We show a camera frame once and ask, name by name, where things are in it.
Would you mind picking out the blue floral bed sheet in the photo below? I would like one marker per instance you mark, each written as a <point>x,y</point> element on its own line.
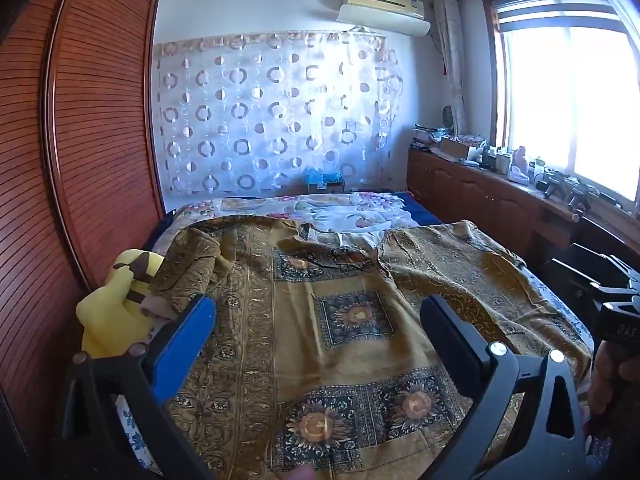
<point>135,430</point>

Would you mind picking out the yellow plush toy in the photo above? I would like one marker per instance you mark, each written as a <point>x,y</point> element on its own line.
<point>107,305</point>

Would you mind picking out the wooden-framed window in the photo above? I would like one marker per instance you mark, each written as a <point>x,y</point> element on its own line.
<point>550,100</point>

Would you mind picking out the circle-patterned sheer curtain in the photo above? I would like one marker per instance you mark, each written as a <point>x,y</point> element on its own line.
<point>275,110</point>

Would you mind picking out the stack of folded cloths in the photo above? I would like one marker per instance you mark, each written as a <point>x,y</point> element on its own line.
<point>427,136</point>

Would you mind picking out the white air conditioner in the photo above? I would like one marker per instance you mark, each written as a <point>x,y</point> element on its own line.
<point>385,10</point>

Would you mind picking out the pale patterned window curtain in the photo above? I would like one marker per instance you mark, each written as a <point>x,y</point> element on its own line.
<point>452,60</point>

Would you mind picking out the wooden slatted wardrobe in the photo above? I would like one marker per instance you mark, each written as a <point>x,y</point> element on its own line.
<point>100,135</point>

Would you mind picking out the small brown box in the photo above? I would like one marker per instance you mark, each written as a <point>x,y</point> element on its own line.
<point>325,188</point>

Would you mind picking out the blue plastic bag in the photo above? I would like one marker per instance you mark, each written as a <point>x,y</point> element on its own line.
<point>322,175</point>

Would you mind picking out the open cardboard box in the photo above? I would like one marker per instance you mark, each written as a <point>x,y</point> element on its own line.
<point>460,149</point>

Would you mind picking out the spare black gripper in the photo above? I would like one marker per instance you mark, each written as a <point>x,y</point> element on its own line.
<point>580,195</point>
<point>555,185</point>

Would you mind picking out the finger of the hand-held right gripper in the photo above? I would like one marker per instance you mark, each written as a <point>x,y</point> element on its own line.
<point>610,270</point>

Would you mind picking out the person's right hand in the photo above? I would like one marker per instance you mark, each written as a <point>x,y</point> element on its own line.
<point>602,380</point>

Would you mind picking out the pink floral blanket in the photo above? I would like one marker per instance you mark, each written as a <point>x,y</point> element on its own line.
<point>360,210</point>

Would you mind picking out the long wooden cabinet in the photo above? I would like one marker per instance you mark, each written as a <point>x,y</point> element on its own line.
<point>480,200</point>

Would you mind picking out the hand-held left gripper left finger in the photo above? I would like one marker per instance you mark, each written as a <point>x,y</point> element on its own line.
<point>182,340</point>

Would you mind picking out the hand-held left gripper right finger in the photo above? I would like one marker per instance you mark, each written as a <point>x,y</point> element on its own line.
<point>450,325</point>

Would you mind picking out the ochre patterned shirt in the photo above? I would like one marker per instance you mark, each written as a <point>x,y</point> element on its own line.
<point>300,320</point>

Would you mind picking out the pink figurine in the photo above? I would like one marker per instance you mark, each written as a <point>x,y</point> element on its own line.
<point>520,165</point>

